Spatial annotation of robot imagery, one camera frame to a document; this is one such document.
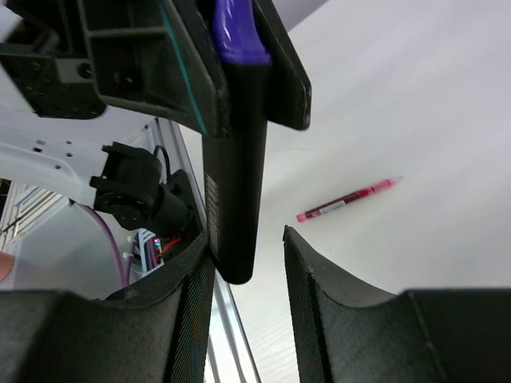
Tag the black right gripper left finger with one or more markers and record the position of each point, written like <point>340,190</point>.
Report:
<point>151,331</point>

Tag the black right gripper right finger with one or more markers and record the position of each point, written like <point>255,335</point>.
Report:
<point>347,330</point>

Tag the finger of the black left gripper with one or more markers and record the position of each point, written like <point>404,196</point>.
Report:
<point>289,89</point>

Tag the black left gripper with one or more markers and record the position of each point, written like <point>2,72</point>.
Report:
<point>152,57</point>

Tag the black purple-tip highlighter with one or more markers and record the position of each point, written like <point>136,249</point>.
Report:
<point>233,167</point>

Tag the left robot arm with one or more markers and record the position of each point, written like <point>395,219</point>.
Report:
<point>62,155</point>

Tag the red gel pen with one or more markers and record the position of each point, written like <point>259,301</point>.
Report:
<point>347,199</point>

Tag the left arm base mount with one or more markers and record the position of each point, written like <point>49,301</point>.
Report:
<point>140,192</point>

